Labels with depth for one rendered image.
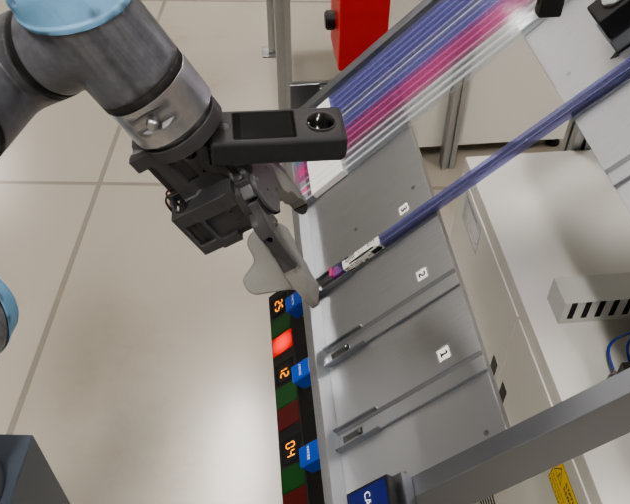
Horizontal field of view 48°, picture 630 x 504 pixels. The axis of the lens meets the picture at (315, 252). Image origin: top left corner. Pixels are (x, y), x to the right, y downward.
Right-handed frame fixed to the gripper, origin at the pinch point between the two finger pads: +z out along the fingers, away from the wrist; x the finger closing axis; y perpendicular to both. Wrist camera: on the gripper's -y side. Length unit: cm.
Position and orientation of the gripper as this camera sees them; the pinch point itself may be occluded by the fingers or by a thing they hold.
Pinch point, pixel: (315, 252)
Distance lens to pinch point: 71.2
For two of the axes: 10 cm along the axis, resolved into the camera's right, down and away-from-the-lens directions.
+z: 4.7, 5.8, 6.6
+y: -8.7, 3.9, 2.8
